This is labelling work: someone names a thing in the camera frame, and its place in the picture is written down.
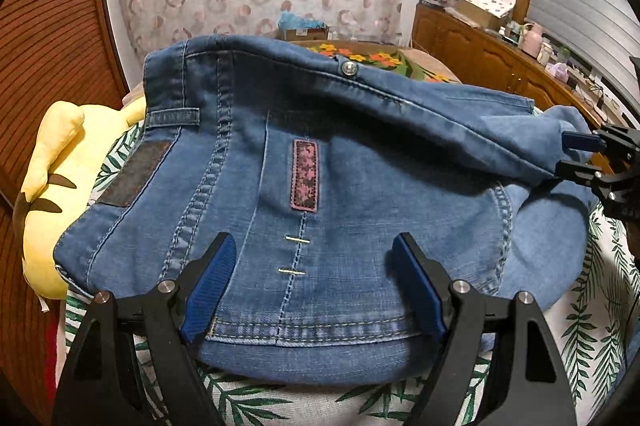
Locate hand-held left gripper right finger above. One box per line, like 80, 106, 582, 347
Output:
391, 232, 576, 426

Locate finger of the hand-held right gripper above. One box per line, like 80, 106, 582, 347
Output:
555, 159, 640, 220
562, 123, 640, 175

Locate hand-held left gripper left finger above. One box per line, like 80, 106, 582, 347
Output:
52, 232, 238, 426

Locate blue denim pants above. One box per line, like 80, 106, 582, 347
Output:
52, 34, 608, 387

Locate pink jug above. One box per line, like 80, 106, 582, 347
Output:
520, 22, 543, 54

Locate leaf print blanket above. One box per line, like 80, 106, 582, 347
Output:
62, 121, 633, 426

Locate wooden cabinet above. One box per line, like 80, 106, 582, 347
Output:
411, 1, 616, 127

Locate polka dot box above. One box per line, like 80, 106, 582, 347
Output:
457, 0, 516, 29

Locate yellow plush toy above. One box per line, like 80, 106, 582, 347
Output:
12, 101, 148, 302

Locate floral brown bed sheet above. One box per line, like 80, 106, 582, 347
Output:
290, 40, 463, 84

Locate cardboard box with blue contents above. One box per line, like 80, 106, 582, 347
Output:
277, 12, 331, 42

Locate wooden louvered wardrobe door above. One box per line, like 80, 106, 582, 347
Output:
0, 0, 131, 426

